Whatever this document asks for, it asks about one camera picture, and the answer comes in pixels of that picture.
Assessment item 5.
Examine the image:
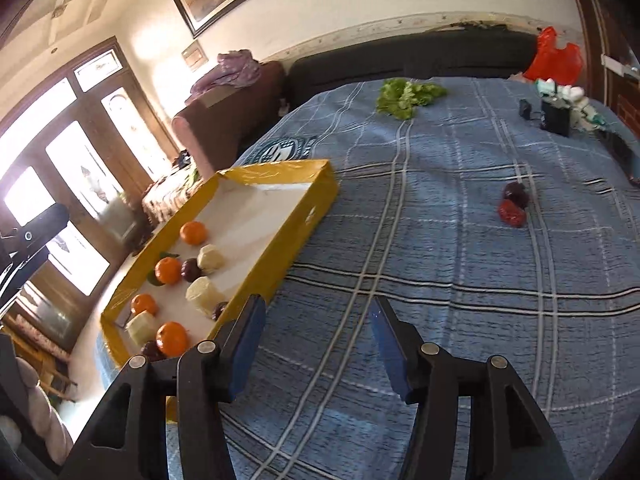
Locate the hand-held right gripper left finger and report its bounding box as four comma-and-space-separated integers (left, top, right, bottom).
60, 294, 267, 480

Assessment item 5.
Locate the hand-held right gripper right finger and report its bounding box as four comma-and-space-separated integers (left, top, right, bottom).
369, 296, 571, 480

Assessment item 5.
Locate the peeled sugarcane piece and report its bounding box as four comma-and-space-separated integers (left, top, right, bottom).
197, 244, 226, 275
126, 310, 161, 347
185, 276, 227, 318

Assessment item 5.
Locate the orange with green leaf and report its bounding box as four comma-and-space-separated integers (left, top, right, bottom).
146, 252, 184, 287

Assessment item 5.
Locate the yellow cardboard box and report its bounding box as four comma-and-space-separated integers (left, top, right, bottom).
100, 159, 340, 423

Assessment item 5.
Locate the red jujube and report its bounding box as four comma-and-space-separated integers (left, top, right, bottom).
498, 200, 527, 228

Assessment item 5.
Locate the wooden glass door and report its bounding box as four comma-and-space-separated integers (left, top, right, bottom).
0, 36, 180, 351

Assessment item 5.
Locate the blue plaid bedsheet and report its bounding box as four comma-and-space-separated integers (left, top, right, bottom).
95, 77, 640, 480

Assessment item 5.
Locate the cluttered side table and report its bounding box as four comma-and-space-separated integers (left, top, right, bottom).
140, 152, 206, 223

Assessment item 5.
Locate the pale cushion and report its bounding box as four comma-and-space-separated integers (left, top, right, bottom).
0, 356, 76, 467

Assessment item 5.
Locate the brown armchair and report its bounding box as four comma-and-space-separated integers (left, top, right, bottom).
172, 60, 288, 173

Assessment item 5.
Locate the purple cloth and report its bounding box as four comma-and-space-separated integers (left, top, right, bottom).
191, 50, 262, 97

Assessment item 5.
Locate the green lettuce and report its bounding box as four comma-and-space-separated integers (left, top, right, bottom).
376, 78, 448, 121

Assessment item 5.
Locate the black cylindrical device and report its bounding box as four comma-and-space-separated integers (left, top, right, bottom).
541, 99, 572, 137

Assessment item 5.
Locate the black padded headboard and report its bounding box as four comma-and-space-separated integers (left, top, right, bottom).
287, 27, 538, 108

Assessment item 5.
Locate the red plastic bag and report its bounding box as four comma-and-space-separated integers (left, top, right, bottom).
529, 26, 585, 86

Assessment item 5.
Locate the brown wooden cabinet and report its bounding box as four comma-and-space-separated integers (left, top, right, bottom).
560, 0, 640, 141

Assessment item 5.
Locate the wall switch panel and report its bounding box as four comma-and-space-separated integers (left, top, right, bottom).
181, 44, 210, 71

